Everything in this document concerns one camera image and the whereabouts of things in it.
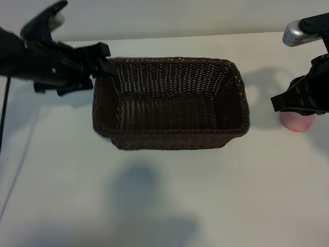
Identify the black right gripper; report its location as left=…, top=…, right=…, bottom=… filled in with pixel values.
left=270, top=53, right=329, bottom=116

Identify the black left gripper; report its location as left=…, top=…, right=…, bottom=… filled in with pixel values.
left=23, top=41, right=117, bottom=96

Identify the pink peach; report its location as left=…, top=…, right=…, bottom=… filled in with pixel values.
left=279, top=112, right=316, bottom=133

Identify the dark brown wicker basket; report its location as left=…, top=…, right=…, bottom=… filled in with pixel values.
left=92, top=56, right=250, bottom=151

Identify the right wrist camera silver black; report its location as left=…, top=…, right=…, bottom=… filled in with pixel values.
left=282, top=14, right=329, bottom=47

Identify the black braided cable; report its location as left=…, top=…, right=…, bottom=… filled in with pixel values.
left=0, top=78, right=11, bottom=155

